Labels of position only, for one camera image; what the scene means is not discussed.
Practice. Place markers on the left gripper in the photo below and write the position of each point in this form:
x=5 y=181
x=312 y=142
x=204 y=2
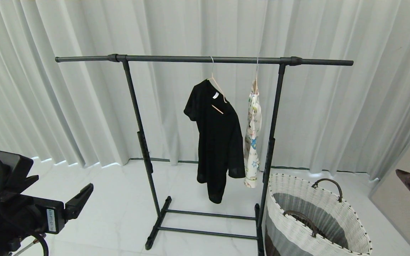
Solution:
x=52 y=217

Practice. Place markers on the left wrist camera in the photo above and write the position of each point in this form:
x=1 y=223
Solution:
x=12 y=167

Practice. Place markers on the cream printed garment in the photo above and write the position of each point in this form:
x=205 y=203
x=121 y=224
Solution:
x=253 y=142

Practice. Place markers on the black clothes rack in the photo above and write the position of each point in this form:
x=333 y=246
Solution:
x=190 y=59

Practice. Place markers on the white laundry basket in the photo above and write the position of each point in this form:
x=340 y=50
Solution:
x=351 y=227

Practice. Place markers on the black T-shirt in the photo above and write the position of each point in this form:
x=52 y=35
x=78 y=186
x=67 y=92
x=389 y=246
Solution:
x=219 y=149

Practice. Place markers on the pink clothes hanger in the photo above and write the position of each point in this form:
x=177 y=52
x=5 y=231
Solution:
x=212 y=76
x=256 y=83

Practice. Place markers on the white curtain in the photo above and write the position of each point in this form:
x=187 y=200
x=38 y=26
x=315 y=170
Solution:
x=84 y=89

